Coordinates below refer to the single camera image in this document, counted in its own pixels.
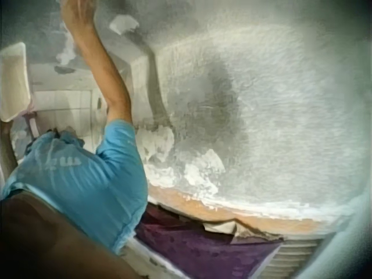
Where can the beige crumpled cloth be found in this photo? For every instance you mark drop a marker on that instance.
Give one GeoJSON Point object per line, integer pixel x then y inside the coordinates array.
{"type": "Point", "coordinates": [223, 227]}

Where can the purple cloth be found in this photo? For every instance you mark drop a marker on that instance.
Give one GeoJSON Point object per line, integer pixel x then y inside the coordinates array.
{"type": "Point", "coordinates": [203, 250]}

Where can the person's right hand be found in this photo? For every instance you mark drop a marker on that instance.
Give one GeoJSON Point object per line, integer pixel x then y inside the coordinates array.
{"type": "Point", "coordinates": [78, 14]}

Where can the white plastic tray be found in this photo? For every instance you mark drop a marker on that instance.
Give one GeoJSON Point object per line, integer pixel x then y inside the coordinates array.
{"type": "Point", "coordinates": [13, 84]}

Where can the white slatted crate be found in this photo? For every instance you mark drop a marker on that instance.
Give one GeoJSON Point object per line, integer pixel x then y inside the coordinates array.
{"type": "Point", "coordinates": [296, 255]}

